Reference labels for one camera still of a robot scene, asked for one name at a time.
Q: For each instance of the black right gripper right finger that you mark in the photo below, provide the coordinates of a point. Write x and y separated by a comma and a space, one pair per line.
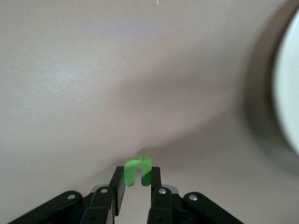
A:
163, 205

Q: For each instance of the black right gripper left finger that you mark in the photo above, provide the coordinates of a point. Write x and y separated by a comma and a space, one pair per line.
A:
100, 203

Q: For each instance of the green foam letter u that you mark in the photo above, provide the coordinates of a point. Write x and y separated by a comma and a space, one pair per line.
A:
129, 172

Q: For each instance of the brown table cover sheet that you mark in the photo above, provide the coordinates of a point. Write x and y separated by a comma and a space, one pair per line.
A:
93, 70

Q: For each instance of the beige round plate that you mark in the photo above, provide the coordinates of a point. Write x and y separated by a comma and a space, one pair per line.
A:
289, 81

